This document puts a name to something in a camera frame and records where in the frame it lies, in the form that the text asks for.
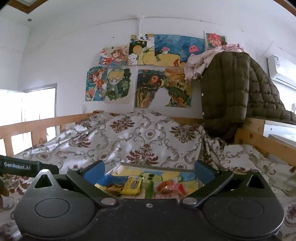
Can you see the red haired girl painting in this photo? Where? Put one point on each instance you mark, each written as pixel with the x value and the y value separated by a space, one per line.
pixel 114 56

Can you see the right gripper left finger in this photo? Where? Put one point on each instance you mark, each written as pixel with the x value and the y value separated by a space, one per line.
pixel 85 181

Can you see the olive quilted down jacket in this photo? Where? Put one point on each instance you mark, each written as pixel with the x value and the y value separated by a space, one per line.
pixel 235 87

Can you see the window with frame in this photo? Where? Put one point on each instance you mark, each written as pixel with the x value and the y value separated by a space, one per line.
pixel 31 105

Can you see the blue yellow scene painting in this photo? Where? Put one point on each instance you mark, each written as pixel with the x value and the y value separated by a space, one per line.
pixel 163 49

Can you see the pink haired portrait painting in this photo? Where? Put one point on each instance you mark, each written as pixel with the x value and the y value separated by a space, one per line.
pixel 213 40

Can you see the green sausage stick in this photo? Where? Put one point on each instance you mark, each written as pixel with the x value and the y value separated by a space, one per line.
pixel 150 190

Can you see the grey tray box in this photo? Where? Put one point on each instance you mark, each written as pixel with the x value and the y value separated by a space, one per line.
pixel 157 166

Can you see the gold foil snack wrapper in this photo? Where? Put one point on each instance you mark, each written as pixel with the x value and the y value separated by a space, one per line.
pixel 114 189

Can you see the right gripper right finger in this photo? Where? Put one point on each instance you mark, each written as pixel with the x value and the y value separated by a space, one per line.
pixel 214 181

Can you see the white air conditioner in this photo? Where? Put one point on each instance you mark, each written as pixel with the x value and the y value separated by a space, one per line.
pixel 282 71

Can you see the yellow brown abstract painting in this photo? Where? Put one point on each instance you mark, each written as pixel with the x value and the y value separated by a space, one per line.
pixel 149 82

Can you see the wooden bed rail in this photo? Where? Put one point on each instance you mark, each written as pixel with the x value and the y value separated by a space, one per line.
pixel 250 134

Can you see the pink floral cloth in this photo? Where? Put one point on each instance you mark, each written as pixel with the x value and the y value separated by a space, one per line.
pixel 196 64

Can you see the orange candy bag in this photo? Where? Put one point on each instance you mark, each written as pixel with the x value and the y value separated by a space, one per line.
pixel 171 187

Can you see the floral patterned bedspread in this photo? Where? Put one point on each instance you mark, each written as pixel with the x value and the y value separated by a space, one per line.
pixel 150 138

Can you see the anime children painting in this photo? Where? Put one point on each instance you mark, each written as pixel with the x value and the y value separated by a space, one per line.
pixel 110 85

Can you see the yellow snack bar packet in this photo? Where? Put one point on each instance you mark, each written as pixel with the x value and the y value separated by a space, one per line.
pixel 132 186

